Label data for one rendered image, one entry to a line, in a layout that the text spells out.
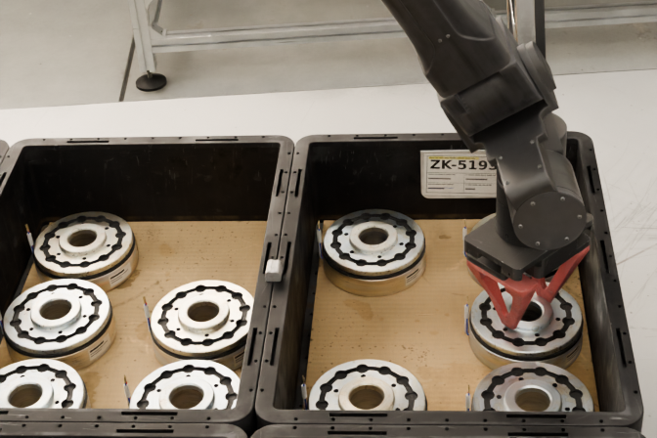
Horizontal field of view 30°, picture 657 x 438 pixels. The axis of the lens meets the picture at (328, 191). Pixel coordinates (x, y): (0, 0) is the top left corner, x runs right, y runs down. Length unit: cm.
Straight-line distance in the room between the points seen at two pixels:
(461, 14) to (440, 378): 37
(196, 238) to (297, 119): 45
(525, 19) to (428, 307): 82
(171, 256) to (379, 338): 25
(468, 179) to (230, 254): 26
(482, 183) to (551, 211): 33
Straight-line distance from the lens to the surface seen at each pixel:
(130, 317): 122
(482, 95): 97
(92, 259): 125
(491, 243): 106
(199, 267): 127
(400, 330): 117
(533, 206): 94
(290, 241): 112
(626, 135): 168
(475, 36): 92
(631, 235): 151
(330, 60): 324
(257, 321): 105
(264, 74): 320
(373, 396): 108
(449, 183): 128
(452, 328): 117
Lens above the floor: 163
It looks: 36 degrees down
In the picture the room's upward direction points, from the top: 4 degrees counter-clockwise
